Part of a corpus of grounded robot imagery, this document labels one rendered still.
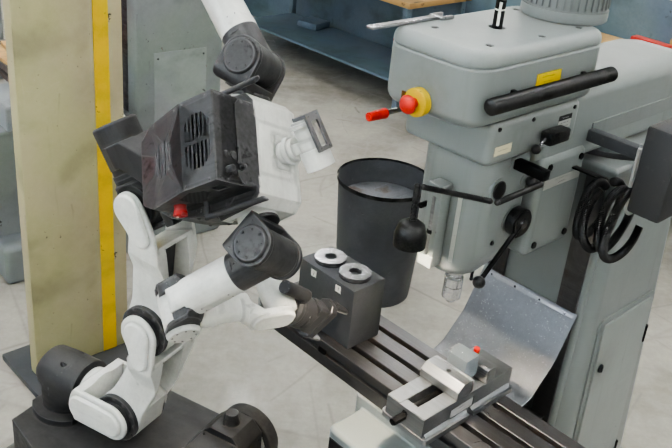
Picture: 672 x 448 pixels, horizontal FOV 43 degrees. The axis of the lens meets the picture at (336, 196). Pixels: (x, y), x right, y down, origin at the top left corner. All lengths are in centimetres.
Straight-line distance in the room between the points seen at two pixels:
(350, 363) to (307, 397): 136
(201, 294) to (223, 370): 196
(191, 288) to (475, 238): 64
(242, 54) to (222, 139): 23
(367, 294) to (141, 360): 62
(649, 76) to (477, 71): 75
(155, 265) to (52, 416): 75
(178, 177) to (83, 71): 153
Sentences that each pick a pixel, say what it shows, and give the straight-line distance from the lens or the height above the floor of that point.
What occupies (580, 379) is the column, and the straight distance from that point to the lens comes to 256.
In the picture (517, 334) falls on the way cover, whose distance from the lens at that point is 250.
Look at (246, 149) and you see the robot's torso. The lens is 182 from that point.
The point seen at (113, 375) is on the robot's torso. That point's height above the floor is 72.
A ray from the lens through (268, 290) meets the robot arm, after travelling 209.
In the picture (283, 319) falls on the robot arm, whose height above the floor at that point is 117.
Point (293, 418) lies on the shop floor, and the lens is 360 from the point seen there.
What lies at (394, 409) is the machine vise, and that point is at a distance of 215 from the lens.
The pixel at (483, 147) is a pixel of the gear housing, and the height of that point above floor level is 168.
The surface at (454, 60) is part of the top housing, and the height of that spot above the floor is 187.
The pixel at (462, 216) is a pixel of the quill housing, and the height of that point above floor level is 148.
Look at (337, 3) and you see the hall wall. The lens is 842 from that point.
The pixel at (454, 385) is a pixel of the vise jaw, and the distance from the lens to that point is 216.
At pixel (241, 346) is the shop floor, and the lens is 397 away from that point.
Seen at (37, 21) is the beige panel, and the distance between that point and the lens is 318.
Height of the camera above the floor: 233
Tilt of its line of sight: 26 degrees down
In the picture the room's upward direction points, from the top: 6 degrees clockwise
